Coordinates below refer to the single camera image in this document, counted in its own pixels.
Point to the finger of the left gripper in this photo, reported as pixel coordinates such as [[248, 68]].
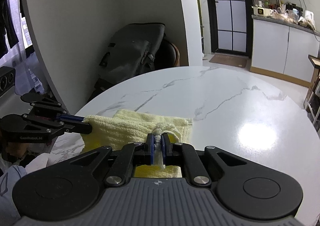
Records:
[[80, 128], [70, 117]]

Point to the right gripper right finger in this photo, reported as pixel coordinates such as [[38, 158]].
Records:
[[244, 188]]

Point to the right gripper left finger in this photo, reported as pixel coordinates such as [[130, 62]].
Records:
[[69, 188]]

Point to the yellow towel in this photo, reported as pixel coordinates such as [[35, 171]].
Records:
[[129, 127]]

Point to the person's right hand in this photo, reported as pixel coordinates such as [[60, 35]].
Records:
[[16, 150]]

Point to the black backpack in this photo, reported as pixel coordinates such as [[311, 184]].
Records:
[[131, 52]]

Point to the wooden side table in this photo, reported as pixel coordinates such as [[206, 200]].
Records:
[[311, 102]]

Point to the dark wooden chair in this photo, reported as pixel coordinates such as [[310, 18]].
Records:
[[169, 54]]

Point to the brown door mat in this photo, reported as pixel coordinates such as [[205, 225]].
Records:
[[225, 59]]

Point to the white base cabinet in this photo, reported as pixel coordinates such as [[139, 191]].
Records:
[[281, 50]]

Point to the hanging dark clothes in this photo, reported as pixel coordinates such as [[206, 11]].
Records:
[[8, 32]]

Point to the white small appliance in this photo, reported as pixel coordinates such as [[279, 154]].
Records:
[[260, 11]]

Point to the white electric kettle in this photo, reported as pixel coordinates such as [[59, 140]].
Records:
[[309, 16]]

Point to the black framed glass door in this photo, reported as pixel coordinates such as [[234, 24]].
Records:
[[231, 26]]

